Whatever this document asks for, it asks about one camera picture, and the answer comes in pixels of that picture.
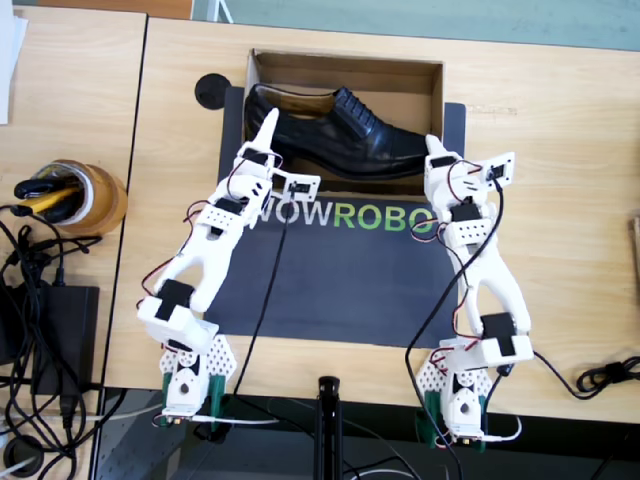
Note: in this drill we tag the black leather dress shoe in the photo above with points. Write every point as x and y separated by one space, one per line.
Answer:
325 135

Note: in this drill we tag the open cardboard box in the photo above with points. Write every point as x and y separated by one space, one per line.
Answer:
400 95

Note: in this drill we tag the black round desk grommet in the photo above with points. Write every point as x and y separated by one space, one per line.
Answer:
212 91

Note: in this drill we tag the black mat with WOWROBO print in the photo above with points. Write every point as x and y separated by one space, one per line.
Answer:
340 280

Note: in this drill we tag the brown packing tape roll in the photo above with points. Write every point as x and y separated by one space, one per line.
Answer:
107 205

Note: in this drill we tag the green table clamp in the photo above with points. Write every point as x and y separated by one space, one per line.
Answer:
430 415
217 400

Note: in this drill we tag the black power adapter brick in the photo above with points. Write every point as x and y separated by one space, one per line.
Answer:
65 340

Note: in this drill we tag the white paper stack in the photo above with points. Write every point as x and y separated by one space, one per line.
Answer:
7 60

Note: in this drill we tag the white metal frame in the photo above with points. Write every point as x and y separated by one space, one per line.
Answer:
224 10

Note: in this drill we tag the white perforated base plate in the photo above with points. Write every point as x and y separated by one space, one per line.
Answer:
222 357
430 375

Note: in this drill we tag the black camera stand post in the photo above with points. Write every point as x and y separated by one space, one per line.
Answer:
329 430

